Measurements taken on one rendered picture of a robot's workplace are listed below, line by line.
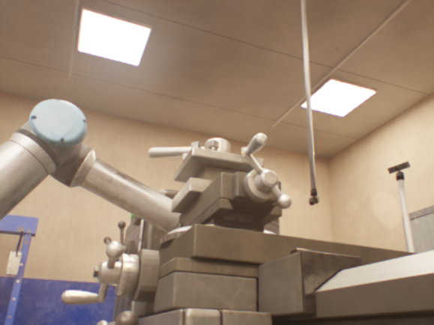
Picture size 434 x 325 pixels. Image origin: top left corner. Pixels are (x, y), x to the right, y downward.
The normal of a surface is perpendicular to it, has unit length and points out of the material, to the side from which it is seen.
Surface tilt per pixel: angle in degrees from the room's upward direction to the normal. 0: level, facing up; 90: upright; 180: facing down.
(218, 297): 90
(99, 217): 90
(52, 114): 84
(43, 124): 84
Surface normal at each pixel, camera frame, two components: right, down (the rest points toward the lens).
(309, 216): 0.36, -0.34
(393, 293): -0.93, -0.16
